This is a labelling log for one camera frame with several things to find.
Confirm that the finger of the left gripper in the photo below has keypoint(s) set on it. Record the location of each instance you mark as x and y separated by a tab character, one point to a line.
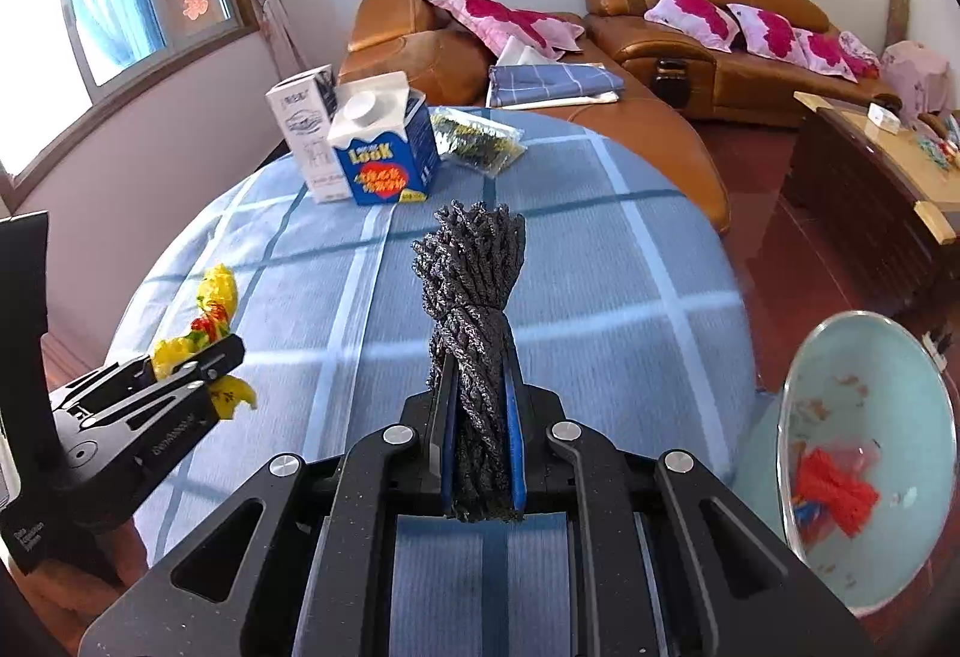
223	357
98	390

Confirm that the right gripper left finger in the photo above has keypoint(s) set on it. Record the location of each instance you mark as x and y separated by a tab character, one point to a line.
300	560

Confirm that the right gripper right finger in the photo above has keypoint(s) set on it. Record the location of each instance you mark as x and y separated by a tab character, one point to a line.
663	559

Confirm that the yellow snack wrapper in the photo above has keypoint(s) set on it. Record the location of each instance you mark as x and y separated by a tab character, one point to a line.
217	298

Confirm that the red foam net sleeve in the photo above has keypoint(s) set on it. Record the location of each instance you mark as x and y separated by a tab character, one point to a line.
848	498

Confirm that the black foam net sleeve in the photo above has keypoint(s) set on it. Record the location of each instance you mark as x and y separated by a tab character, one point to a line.
468	267

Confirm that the red blue snack wrapper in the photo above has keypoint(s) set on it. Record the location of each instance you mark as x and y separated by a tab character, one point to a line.
812	520

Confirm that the red clear plastic bag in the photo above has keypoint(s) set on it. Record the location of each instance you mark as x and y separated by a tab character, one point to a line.
855	459

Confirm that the light blue trash bin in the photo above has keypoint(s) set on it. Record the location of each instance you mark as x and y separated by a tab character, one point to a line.
859	380

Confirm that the person's left hand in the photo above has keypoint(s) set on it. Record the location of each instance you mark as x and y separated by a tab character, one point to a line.
72	589

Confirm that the blue plaid tablecloth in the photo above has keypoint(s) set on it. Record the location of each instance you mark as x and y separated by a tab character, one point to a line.
610	284

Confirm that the white milk carton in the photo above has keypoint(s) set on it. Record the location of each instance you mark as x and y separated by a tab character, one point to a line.
304	106

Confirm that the blue Look juice carton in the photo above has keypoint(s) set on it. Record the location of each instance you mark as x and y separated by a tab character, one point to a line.
383	138

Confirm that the clear bag green snacks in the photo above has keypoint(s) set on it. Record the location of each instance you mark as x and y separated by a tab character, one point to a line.
474	142

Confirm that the white power strip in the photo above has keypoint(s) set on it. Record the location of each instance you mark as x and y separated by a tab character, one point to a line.
932	349

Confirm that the brown leather chaise sofa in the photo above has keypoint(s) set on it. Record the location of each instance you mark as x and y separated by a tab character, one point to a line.
472	52

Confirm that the folded blue plaid cloth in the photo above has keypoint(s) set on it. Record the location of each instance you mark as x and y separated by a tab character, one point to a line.
533	85

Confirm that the dark wood coffee table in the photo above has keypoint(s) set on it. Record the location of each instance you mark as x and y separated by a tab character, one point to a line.
885	204

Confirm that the pink floral pillow on chaise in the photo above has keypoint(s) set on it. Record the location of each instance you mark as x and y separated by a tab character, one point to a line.
494	24

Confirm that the white tissue box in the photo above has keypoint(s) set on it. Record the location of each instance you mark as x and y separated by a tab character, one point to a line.
883	118

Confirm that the brown leather long sofa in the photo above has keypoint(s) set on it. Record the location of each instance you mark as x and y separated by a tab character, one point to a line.
732	86

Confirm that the pink floral pillow right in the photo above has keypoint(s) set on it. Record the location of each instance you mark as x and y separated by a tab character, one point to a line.
823	55

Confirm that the pink floral pillow middle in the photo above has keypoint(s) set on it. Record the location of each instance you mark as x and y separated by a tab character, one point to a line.
768	35

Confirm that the pink cloth covered box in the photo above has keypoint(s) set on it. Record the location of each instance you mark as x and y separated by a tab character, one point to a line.
921	77

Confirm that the pink floral pillow left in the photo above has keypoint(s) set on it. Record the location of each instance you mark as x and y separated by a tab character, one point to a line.
700	20

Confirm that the brown wall hanging scroll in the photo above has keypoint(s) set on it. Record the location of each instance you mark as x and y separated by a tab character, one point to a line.
898	22

